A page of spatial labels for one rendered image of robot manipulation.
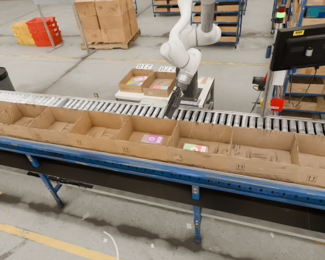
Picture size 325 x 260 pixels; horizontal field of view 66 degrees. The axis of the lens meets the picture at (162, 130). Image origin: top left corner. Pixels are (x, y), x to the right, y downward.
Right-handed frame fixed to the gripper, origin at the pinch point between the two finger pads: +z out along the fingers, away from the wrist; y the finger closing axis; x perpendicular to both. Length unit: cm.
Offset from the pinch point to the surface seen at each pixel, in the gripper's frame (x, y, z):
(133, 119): 6.4, 42.5, 19.5
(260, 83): -79, 29, -47
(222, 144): -50, 2, 8
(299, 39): -63, -7, -77
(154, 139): -10.1, 28.0, 26.0
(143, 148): 2.7, 9.6, 30.4
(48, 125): 62, 88, 57
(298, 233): -122, -32, 46
